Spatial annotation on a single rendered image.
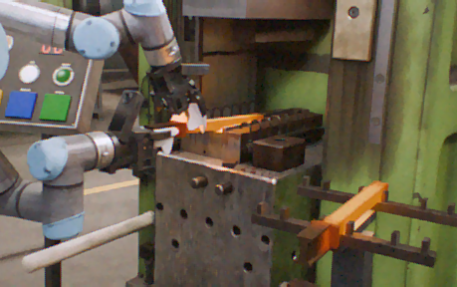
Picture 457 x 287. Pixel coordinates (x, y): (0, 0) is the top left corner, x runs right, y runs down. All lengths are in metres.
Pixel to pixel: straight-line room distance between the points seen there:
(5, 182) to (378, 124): 0.82
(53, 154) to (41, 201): 0.11
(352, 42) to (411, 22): 0.13
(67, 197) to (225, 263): 0.50
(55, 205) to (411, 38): 0.83
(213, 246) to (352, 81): 0.53
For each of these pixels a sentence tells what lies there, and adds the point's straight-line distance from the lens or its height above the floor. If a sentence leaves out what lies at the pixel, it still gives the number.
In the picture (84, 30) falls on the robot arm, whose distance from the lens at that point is 1.11.
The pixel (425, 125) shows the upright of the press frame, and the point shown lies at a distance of 1.38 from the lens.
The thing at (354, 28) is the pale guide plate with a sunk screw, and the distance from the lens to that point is 1.41.
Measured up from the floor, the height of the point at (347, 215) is 0.95.
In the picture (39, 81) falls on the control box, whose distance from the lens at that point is 1.75.
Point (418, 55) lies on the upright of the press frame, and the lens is 1.38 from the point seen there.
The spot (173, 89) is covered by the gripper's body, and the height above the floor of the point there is 1.11.
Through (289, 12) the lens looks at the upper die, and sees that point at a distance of 1.58.
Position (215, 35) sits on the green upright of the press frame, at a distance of 1.75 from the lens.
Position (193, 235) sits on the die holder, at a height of 0.72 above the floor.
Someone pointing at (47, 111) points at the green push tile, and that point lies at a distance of 1.70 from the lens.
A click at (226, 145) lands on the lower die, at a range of 1.48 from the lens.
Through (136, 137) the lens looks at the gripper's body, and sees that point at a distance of 1.25.
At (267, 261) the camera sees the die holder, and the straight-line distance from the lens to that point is 1.42.
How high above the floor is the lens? 1.29
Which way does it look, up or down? 13 degrees down
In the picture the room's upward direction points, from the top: 2 degrees clockwise
